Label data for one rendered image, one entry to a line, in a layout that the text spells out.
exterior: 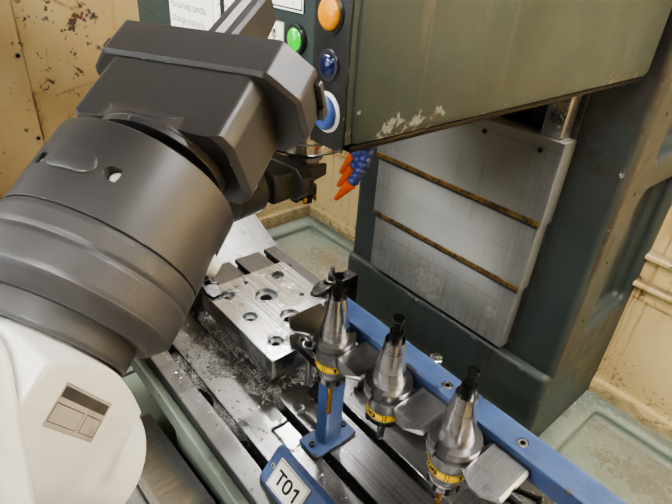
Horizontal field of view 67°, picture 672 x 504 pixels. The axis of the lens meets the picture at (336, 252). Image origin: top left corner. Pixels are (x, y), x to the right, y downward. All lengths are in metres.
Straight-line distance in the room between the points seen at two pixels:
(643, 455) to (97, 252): 1.59
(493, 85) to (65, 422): 0.52
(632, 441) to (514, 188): 0.87
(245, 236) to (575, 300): 1.18
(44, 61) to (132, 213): 1.52
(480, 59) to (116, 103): 0.40
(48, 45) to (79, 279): 1.53
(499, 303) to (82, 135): 1.10
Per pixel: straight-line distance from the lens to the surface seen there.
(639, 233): 1.45
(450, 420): 0.61
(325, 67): 0.46
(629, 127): 1.05
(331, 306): 0.70
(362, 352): 0.73
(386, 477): 1.00
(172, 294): 0.22
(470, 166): 1.17
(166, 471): 1.21
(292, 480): 0.92
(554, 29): 0.68
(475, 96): 0.58
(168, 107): 0.25
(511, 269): 1.19
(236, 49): 0.27
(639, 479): 1.63
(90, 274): 0.20
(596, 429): 1.69
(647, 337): 1.58
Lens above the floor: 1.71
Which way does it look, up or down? 31 degrees down
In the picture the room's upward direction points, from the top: 4 degrees clockwise
